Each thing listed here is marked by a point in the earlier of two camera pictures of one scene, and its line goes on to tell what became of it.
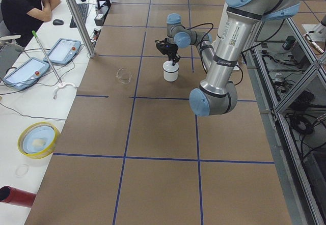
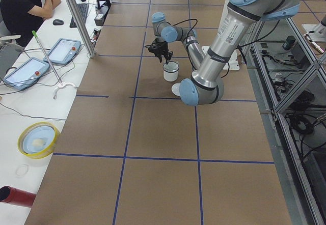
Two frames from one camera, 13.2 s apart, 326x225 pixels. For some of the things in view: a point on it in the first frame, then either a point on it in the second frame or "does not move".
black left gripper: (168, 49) -> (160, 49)
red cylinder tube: (10, 195) does not move
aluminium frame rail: (288, 74) does not move
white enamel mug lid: (168, 67) -> (175, 89)
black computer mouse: (57, 22) does not move
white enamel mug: (170, 72) does not move
